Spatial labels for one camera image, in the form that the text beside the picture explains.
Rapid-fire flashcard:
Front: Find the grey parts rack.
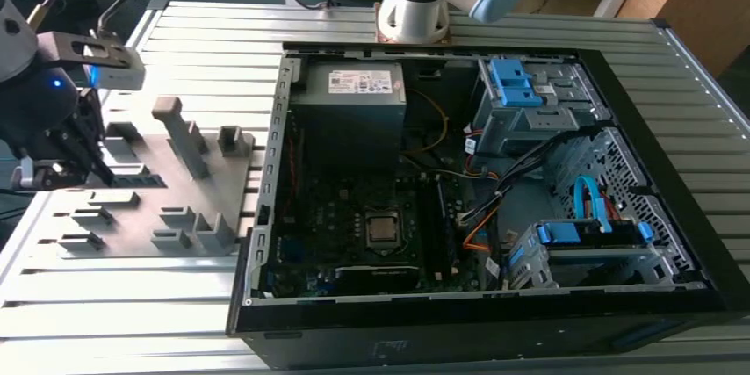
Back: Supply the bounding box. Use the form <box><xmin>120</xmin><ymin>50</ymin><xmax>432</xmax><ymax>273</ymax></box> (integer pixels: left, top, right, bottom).
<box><xmin>57</xmin><ymin>97</ymin><xmax>258</xmax><ymax>261</ymax></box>

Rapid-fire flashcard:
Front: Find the black open PC case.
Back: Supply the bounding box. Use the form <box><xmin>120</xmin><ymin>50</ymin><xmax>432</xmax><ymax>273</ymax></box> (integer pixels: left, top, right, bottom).
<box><xmin>225</xmin><ymin>40</ymin><xmax>750</xmax><ymax>371</ymax></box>

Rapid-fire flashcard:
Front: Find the orange wire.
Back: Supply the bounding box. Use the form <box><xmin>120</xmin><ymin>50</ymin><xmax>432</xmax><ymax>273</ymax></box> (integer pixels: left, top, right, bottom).
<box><xmin>461</xmin><ymin>216</ymin><xmax>493</xmax><ymax>254</ymax></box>

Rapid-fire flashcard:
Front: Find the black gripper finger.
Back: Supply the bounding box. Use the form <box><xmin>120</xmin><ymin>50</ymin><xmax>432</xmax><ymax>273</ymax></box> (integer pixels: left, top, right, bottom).
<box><xmin>10</xmin><ymin>157</ymin><xmax>90</xmax><ymax>191</ymax></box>
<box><xmin>67</xmin><ymin>86</ymin><xmax>117</xmax><ymax>188</ymax></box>

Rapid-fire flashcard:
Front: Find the wooden cabinet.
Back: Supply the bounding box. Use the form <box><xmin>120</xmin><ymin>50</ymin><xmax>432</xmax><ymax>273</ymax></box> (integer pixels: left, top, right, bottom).
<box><xmin>617</xmin><ymin>0</ymin><xmax>750</xmax><ymax>78</ymax></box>

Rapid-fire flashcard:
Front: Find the RAM stick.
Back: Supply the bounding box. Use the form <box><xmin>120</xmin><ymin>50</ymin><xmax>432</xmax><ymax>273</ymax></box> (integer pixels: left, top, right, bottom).
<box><xmin>436</xmin><ymin>177</ymin><xmax>462</xmax><ymax>276</ymax></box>
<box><xmin>110</xmin><ymin>174</ymin><xmax>168</xmax><ymax>190</ymax></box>

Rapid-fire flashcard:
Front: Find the yellow wire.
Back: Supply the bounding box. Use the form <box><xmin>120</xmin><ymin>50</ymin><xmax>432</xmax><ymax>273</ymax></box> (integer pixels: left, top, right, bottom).
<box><xmin>402</xmin><ymin>89</ymin><xmax>449</xmax><ymax>156</ymax></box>

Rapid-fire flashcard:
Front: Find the blue carrier with black disk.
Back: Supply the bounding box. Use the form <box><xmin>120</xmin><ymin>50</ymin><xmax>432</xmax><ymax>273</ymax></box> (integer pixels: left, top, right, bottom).
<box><xmin>535</xmin><ymin>220</ymin><xmax>655</xmax><ymax>249</ymax></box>

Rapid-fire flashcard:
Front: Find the blue flat wire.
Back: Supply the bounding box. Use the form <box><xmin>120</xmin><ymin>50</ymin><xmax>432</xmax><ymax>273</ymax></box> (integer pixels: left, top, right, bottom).
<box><xmin>572</xmin><ymin>176</ymin><xmax>613</xmax><ymax>234</ymax></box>

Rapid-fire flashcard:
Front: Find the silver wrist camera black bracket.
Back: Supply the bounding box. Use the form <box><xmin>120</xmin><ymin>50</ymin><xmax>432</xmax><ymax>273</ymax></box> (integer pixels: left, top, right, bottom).
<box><xmin>37</xmin><ymin>31</ymin><xmax>146</xmax><ymax>91</ymax></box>

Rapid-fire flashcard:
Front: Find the grey power supply unit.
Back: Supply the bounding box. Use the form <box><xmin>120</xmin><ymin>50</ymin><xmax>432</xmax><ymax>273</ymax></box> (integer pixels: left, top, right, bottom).
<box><xmin>289</xmin><ymin>60</ymin><xmax>409</xmax><ymax>162</ymax></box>

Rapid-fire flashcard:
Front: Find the black graphics card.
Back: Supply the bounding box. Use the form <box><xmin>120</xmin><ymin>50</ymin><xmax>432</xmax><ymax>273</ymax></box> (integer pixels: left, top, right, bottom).
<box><xmin>332</xmin><ymin>263</ymin><xmax>422</xmax><ymax>292</ymax></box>

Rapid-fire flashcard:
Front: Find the grey metal drive cage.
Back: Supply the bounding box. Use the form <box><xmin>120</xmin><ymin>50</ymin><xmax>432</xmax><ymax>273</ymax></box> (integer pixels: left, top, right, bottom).
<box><xmin>470</xmin><ymin>55</ymin><xmax>613</xmax><ymax>157</ymax></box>
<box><xmin>503</xmin><ymin>222</ymin><xmax>681</xmax><ymax>292</ymax></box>

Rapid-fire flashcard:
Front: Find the CPU socket with silver CPU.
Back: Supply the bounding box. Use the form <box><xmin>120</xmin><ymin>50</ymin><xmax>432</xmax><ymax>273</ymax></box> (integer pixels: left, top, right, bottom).
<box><xmin>361</xmin><ymin>207</ymin><xmax>406</xmax><ymax>256</ymax></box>

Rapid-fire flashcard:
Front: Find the green motherboard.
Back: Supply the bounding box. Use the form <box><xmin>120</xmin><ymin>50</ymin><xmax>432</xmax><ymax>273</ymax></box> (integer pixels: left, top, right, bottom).
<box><xmin>260</xmin><ymin>172</ymin><xmax>499</xmax><ymax>299</ymax></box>

